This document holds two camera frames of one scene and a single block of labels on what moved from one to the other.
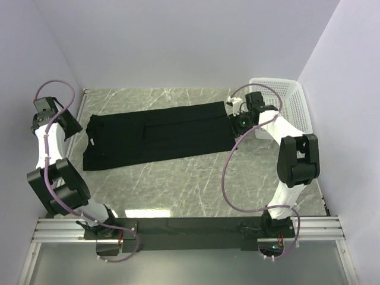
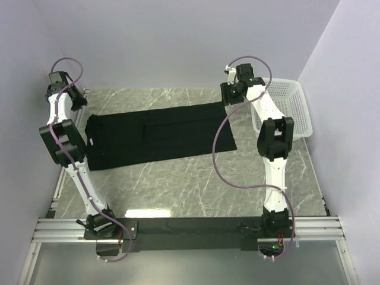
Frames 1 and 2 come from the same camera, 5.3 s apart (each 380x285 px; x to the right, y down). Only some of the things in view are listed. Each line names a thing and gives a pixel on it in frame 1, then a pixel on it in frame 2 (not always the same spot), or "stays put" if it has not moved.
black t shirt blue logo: [116, 138] stays put
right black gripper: [237, 129] -> [225, 88]
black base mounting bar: [190, 234] stays put
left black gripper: [74, 127] -> [82, 101]
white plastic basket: [294, 105] stays put
